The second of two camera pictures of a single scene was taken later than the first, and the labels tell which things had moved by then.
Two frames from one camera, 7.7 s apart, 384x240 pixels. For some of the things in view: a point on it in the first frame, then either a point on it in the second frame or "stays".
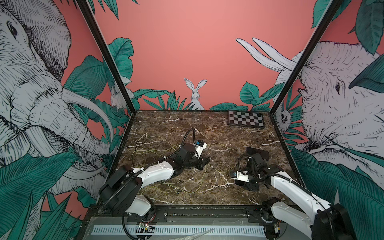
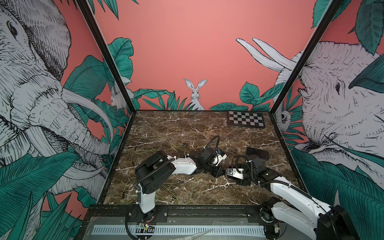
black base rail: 253,213 stays
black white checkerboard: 245,119 stays
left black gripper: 202,163 to 217,174
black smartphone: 264,154 stays
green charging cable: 190,192 to 166,187
